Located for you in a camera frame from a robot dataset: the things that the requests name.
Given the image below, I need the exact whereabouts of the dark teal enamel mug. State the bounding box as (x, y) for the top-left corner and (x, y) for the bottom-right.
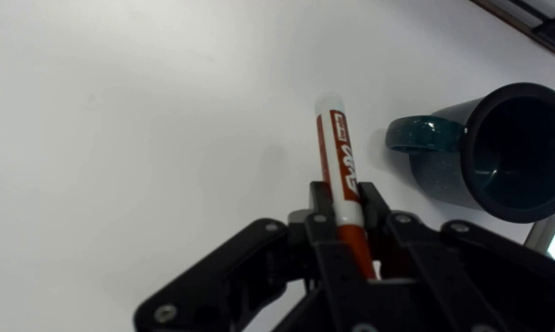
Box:
(384, 80), (555, 224)

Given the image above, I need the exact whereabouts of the white marker with orange cap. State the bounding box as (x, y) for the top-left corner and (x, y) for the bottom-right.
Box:
(312, 91), (379, 281)

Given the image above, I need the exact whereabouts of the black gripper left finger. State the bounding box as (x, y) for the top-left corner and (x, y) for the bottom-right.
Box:
(133, 178), (377, 332)

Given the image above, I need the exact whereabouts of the aluminium rail frame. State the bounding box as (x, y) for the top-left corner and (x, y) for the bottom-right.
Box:
(471, 0), (555, 64)

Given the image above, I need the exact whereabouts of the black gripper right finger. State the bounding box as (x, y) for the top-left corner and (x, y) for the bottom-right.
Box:
(356, 180), (555, 332)

